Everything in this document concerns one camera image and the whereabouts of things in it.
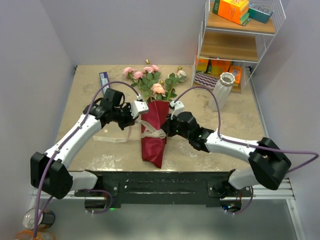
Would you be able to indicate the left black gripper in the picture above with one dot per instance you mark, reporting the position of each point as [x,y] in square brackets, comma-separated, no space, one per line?
[130,121]

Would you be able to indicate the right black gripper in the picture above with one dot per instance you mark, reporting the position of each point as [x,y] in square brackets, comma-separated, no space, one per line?
[167,125]

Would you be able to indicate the beige printed ribbon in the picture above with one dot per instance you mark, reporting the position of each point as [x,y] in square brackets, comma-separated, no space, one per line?
[149,132]

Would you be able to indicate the red wrapping paper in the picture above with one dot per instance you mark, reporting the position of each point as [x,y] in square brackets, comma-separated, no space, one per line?
[152,148]

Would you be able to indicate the pink rose bouquet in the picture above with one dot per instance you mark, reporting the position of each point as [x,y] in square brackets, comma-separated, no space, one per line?
[149,81]

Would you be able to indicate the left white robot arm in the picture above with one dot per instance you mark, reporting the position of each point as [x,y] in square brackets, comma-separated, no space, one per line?
[49,170]

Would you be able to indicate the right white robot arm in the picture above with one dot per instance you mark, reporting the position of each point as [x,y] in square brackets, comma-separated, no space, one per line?
[268,164]

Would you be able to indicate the white ribbed vase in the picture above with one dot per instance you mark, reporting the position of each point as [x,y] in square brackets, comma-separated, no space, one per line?
[223,88]

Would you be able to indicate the purple toothpaste box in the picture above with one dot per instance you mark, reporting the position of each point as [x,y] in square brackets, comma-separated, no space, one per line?
[104,80]

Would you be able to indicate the purple wavy pattern cloth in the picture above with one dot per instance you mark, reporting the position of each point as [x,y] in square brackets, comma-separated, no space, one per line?
[205,80]

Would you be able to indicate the orange box bottom shelf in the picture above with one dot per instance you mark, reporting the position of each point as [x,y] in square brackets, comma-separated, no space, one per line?
[212,66]

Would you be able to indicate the orange box shelf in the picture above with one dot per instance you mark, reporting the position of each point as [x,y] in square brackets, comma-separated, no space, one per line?
[231,10]
[212,66]

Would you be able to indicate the small orange packet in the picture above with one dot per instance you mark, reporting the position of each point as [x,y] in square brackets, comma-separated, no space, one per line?
[236,71]

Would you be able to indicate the green sponge stack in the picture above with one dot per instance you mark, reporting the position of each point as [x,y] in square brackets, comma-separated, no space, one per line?
[245,19]

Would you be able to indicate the orange box top shelf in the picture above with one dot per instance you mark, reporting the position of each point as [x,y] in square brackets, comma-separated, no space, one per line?
[231,10]

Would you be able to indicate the silver top tin can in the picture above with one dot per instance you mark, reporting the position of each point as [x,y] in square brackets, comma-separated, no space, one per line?
[45,219]

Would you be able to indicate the teal box top shelf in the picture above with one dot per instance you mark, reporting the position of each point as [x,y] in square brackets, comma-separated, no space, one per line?
[259,12]

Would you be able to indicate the orange plastic bottle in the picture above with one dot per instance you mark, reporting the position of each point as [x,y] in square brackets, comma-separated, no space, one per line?
[28,235]

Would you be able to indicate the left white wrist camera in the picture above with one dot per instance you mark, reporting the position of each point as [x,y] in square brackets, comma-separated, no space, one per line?
[138,108]

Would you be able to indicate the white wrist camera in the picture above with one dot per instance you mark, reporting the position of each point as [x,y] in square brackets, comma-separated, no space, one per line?
[176,107]
[138,108]

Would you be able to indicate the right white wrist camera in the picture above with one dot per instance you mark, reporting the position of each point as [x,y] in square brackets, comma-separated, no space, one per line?
[176,107]

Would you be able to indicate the white wire shelf rack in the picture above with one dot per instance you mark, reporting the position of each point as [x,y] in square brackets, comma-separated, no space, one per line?
[244,46]

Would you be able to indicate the aluminium rail frame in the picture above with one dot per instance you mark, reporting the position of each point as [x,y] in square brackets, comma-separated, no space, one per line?
[284,192]

